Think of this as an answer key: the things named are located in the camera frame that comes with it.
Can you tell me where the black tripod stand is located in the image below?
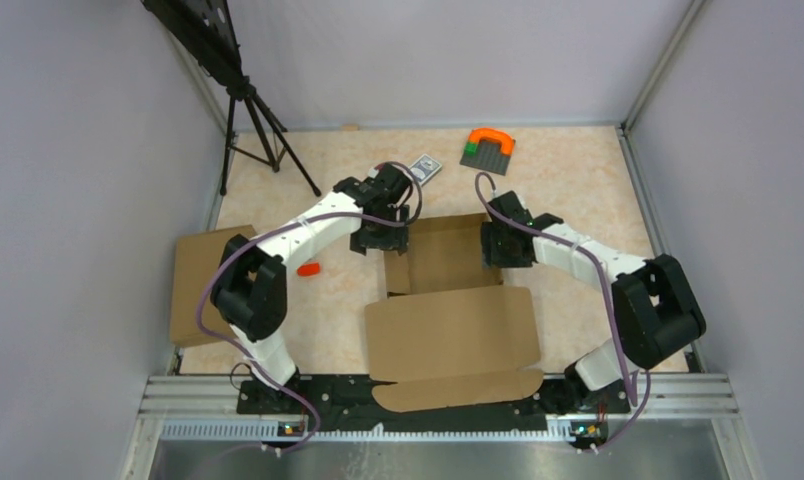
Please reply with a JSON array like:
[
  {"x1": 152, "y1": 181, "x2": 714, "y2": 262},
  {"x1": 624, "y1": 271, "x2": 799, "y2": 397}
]
[{"x1": 142, "y1": 0, "x2": 321, "y2": 196}]

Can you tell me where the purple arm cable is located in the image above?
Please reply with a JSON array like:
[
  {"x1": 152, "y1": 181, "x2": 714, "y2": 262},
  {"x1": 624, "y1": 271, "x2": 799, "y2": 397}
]
[
  {"x1": 474, "y1": 172, "x2": 654, "y2": 453},
  {"x1": 195, "y1": 160, "x2": 424, "y2": 457}
]

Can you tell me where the large cardboard box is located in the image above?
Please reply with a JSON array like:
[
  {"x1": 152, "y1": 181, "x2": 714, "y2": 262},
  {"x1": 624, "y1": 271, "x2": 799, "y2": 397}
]
[{"x1": 364, "y1": 213, "x2": 544, "y2": 413}]

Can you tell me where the green small toy brick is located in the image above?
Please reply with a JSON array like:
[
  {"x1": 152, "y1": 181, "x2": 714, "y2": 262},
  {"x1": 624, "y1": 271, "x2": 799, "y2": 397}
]
[{"x1": 464, "y1": 142, "x2": 479, "y2": 155}]

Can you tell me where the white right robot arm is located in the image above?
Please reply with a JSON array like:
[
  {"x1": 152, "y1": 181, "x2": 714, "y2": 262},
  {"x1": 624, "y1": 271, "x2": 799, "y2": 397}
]
[{"x1": 481, "y1": 191, "x2": 706, "y2": 412}]

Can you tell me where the orange arch toy block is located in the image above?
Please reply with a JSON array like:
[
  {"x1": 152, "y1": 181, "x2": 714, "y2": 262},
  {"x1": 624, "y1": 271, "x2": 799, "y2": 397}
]
[{"x1": 466, "y1": 127, "x2": 515, "y2": 156}]

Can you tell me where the grey lego base plate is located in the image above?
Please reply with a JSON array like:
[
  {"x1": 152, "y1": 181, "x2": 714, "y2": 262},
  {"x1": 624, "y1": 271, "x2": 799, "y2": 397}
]
[{"x1": 460, "y1": 141, "x2": 512, "y2": 176}]

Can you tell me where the orange rectangular block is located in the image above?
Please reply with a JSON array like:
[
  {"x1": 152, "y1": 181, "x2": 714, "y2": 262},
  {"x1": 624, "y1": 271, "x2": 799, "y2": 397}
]
[{"x1": 297, "y1": 262, "x2": 322, "y2": 277}]

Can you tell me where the small folded cardboard box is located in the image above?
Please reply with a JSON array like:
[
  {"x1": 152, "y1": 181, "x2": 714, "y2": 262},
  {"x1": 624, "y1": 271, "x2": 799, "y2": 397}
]
[{"x1": 169, "y1": 225, "x2": 256, "y2": 348}]

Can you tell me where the blue playing card box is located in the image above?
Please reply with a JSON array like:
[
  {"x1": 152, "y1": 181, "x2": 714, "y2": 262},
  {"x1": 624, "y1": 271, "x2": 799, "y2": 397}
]
[{"x1": 409, "y1": 154, "x2": 443, "y2": 188}]

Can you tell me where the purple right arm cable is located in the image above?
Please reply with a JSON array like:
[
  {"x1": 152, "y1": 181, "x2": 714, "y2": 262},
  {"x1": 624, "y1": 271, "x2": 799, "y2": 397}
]
[{"x1": 474, "y1": 172, "x2": 654, "y2": 453}]

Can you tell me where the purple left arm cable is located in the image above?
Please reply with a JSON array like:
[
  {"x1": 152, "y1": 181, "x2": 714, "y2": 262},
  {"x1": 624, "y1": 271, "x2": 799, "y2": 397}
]
[{"x1": 195, "y1": 160, "x2": 424, "y2": 457}]

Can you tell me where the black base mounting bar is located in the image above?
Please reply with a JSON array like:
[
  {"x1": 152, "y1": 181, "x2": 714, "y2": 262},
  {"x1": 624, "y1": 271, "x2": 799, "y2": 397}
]
[{"x1": 236, "y1": 374, "x2": 632, "y2": 433}]

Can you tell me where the aluminium front rail frame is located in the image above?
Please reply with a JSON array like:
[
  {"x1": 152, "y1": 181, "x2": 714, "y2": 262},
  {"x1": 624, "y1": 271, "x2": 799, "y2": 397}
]
[{"x1": 121, "y1": 373, "x2": 764, "y2": 479}]

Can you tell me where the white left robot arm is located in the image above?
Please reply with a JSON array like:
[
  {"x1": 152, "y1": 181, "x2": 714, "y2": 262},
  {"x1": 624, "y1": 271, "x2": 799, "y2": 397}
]
[{"x1": 203, "y1": 162, "x2": 423, "y2": 414}]

